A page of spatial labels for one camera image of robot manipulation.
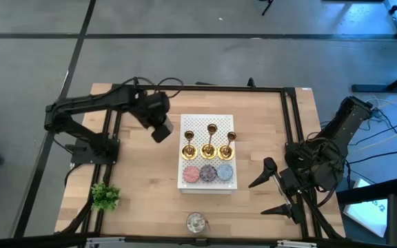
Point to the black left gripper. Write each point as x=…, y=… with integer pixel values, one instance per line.
x=152, y=106

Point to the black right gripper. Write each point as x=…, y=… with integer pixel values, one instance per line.
x=289, y=180

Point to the blue patterned candle tin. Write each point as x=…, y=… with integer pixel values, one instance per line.
x=224, y=172

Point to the medium gold candlestick holder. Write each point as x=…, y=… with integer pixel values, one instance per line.
x=225, y=153

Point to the purple patterned candle tin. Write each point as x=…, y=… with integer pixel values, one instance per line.
x=208, y=173

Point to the tall gold candlestick holder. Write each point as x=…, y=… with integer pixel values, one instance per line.
x=208, y=151

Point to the pink patterned candle tin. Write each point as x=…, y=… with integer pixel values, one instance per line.
x=191, y=174

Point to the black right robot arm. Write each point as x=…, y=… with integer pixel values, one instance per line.
x=350, y=117

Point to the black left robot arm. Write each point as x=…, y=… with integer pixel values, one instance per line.
x=91, y=100

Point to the black table clamp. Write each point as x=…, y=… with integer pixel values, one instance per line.
x=251, y=82
x=135, y=82

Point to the white perforated metal tray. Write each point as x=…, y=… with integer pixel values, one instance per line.
x=198, y=120

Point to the white box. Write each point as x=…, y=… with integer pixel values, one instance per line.
x=367, y=210

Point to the black beam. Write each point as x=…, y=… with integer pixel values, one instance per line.
x=371, y=193

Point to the green artificial plant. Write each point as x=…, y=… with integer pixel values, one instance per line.
x=105, y=197

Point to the black rig crossbar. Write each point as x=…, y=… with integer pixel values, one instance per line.
x=29, y=242

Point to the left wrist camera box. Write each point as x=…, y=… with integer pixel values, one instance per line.
x=163, y=131

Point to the silver rig bracket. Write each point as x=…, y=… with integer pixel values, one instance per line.
x=296, y=244
x=105, y=242

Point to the black aluminium table frame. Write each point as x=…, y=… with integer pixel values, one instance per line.
x=219, y=89

